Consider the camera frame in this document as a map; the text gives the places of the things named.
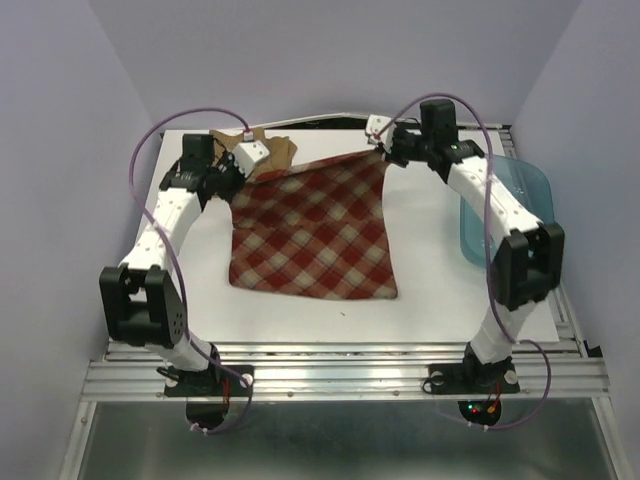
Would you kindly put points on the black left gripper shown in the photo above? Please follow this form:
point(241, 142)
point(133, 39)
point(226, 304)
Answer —
point(227, 160)

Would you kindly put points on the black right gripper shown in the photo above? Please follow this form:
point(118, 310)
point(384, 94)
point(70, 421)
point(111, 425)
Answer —
point(391, 154)

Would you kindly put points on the tan brown skirt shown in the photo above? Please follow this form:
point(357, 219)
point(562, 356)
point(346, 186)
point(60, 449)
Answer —
point(281, 151)

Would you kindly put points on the red plaid skirt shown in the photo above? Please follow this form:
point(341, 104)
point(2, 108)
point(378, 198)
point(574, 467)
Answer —
point(315, 230)

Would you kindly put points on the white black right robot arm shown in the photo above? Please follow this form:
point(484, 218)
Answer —
point(523, 254)

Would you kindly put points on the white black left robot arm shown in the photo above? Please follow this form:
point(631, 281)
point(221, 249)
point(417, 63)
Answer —
point(144, 296)

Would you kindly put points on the teal plastic basket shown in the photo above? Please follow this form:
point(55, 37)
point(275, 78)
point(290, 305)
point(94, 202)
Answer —
point(526, 183)

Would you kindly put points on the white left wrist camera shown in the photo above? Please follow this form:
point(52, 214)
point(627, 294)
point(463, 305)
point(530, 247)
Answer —
point(249, 155)

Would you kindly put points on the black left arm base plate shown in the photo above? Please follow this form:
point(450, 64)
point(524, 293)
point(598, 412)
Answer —
point(186, 384)

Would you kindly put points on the aluminium table frame rail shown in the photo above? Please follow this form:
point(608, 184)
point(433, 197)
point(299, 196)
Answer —
point(338, 384)

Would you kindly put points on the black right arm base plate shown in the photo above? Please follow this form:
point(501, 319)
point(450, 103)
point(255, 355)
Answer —
point(469, 379)

